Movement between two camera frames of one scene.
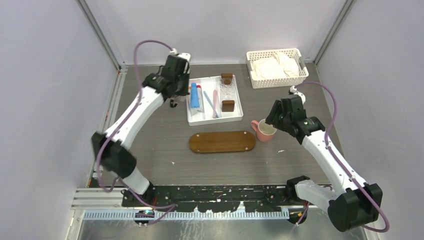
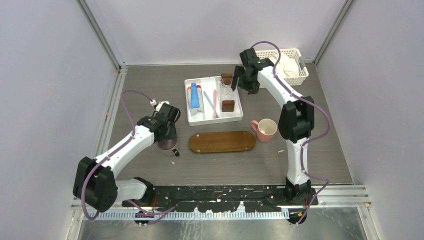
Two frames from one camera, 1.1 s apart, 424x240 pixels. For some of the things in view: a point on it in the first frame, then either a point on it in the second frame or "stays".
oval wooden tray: x=222 y=141 stays
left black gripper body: x=183 y=82 to x=171 y=133
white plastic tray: x=213 y=100 stays
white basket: x=276 y=67 stays
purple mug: x=174 y=101 to x=166 y=147
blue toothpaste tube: x=194 y=101 stays
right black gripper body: x=277 y=118 to x=248 y=84
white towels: x=277 y=66 stays
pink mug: x=265 y=131 stays
